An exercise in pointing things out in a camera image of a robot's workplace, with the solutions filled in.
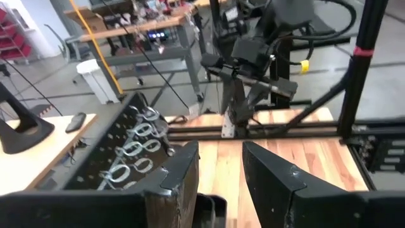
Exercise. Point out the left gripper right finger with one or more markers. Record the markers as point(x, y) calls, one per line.
point(269, 183)

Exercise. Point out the cardboard box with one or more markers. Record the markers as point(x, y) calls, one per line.
point(91, 22)

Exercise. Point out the white waste bin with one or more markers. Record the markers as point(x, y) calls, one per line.
point(95, 82)

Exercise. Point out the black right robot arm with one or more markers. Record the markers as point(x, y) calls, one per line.
point(284, 16)

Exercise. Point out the red tape band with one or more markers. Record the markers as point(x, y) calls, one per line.
point(363, 51)

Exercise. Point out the grey chair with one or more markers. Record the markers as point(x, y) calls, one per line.
point(69, 44)

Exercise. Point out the light wood desk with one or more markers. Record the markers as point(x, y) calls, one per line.
point(31, 171)

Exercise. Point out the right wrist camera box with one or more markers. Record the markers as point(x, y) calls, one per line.
point(251, 52)

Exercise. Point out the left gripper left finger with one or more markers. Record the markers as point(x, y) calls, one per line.
point(177, 177)

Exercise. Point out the red storage bins shelf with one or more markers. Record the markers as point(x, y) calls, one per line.
point(16, 41)

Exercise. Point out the black metal pegboard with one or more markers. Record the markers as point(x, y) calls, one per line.
point(95, 164)

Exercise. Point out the black smartphone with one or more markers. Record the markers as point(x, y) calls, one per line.
point(76, 122)

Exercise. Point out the wood topped steel workbench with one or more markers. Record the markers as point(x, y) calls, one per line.
point(142, 54)

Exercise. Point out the black monitor stand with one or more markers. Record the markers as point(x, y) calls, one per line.
point(22, 136)

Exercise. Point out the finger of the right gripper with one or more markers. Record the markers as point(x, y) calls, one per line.
point(243, 104)
point(228, 98)

